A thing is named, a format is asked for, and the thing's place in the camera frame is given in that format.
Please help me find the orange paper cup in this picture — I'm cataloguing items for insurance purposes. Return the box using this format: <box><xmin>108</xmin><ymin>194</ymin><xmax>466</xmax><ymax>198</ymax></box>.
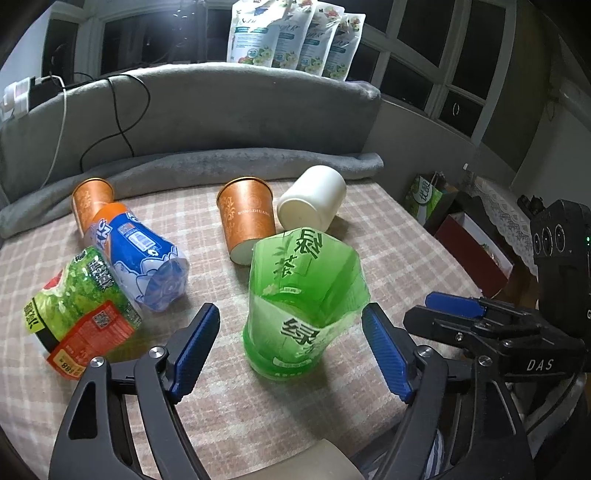
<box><xmin>71</xmin><ymin>178</ymin><xmax>115</xmax><ymax>234</ymax></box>
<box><xmin>216</xmin><ymin>177</ymin><xmax>277</xmax><ymax>265</ymax></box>

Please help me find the white plastic cup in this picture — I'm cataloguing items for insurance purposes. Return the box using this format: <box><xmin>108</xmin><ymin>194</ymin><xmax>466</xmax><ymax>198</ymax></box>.
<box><xmin>277</xmin><ymin>165</ymin><xmax>347</xmax><ymax>233</ymax></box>

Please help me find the red box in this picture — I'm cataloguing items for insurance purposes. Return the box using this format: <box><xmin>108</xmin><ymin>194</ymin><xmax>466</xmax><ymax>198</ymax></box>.
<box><xmin>434</xmin><ymin>211</ymin><xmax>515</xmax><ymax>297</ymax></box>

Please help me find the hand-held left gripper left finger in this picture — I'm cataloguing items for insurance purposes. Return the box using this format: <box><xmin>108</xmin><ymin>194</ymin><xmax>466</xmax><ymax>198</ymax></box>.
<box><xmin>48</xmin><ymin>302</ymin><xmax>221</xmax><ymax>480</ymax></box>

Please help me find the grey padded headboard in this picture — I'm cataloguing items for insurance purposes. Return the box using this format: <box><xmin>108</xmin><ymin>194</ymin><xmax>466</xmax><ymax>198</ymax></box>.
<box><xmin>0</xmin><ymin>62</ymin><xmax>382</xmax><ymax>200</ymax></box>

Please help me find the green cut plastic bottle cup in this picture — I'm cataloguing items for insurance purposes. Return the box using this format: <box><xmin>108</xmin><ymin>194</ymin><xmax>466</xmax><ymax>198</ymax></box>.
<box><xmin>242</xmin><ymin>227</ymin><xmax>371</xmax><ymax>383</ymax></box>

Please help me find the blue label plastic bottle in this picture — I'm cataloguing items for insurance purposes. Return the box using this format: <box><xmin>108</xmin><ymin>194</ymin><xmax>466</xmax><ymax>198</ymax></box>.
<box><xmin>82</xmin><ymin>202</ymin><xmax>191</xmax><ymax>313</ymax></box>

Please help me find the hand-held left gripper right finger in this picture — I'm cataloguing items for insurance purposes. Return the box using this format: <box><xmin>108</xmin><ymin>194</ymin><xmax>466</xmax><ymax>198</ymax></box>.
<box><xmin>362</xmin><ymin>305</ymin><xmax>528</xmax><ymax>480</ymax></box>

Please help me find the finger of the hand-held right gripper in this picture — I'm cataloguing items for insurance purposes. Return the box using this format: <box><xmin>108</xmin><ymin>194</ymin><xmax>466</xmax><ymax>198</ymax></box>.
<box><xmin>403</xmin><ymin>306</ymin><xmax>511</xmax><ymax>354</ymax></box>
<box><xmin>425</xmin><ymin>292</ymin><xmax>541</xmax><ymax>326</ymax></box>

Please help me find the white refill pouch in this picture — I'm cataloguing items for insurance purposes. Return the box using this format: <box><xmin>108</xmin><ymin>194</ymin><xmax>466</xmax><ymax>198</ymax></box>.
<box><xmin>300</xmin><ymin>9</ymin><xmax>345</xmax><ymax>77</ymax></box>
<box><xmin>322</xmin><ymin>13</ymin><xmax>366</xmax><ymax>80</ymax></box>
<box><xmin>271</xmin><ymin>4</ymin><xmax>320</xmax><ymax>71</ymax></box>
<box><xmin>226</xmin><ymin>0</ymin><xmax>296</xmax><ymax>64</ymax></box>

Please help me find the white cable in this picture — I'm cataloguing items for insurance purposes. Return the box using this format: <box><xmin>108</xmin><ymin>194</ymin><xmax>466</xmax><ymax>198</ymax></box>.
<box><xmin>39</xmin><ymin>76</ymin><xmax>68</xmax><ymax>191</ymax></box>

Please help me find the white lace cloth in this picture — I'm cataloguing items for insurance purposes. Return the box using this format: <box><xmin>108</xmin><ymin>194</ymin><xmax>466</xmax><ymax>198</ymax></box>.
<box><xmin>462</xmin><ymin>174</ymin><xmax>542</xmax><ymax>274</ymax></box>

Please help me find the green paper bag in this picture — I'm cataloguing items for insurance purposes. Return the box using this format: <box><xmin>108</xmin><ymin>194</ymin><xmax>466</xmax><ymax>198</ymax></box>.
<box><xmin>404</xmin><ymin>172</ymin><xmax>459</xmax><ymax>228</ymax></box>

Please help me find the black cable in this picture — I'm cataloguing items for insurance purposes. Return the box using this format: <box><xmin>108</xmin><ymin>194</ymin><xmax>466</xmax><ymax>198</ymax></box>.
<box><xmin>69</xmin><ymin>71</ymin><xmax>152</xmax><ymax>172</ymax></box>

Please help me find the plaid blanket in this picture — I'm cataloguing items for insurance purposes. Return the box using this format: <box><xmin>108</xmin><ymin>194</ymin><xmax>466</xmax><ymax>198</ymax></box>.
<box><xmin>0</xmin><ymin>178</ymin><xmax>485</xmax><ymax>480</ymax></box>

